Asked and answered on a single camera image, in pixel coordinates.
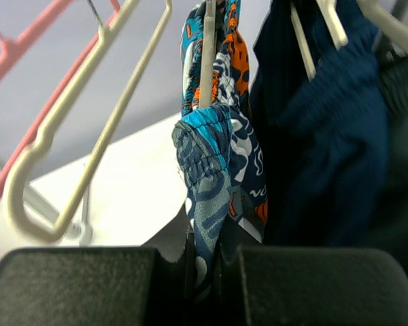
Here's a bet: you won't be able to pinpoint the pink hanger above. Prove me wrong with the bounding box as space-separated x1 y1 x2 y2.
0 1 126 177

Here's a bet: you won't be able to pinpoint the beige wooden hanger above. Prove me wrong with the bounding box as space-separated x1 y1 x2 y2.
357 0 408 55
2 1 176 243
199 0 217 108
290 1 348 80

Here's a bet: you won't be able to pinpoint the navy blue shorts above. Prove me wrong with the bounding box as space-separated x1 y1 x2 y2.
250 1 388 247

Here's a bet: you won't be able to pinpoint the dark grey shorts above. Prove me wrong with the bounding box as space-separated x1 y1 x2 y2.
364 32 408 277

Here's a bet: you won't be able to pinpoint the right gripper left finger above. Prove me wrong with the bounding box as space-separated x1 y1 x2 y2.
152 227 194 325

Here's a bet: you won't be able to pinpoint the patterned colourful shorts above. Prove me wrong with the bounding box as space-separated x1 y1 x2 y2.
172 1 268 302

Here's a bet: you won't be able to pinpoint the metal clothes rack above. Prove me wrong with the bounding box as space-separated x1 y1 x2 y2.
0 160 93 246

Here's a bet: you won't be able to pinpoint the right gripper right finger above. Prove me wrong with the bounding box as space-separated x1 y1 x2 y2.
217 219 259 325

